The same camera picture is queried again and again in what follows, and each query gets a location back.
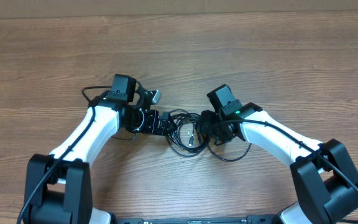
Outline black cable silver connector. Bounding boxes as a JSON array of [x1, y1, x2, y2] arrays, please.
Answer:
[[207, 143, 252, 162]]

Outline black USB cable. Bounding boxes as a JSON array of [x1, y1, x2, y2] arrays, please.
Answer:
[[165, 108, 211, 157]]

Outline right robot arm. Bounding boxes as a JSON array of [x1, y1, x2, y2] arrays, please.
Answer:
[[198, 85, 358, 223]]

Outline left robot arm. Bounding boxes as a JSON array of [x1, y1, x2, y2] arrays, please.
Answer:
[[17, 74, 176, 224]]

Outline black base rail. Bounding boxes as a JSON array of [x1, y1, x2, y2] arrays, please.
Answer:
[[111, 214, 283, 224]]

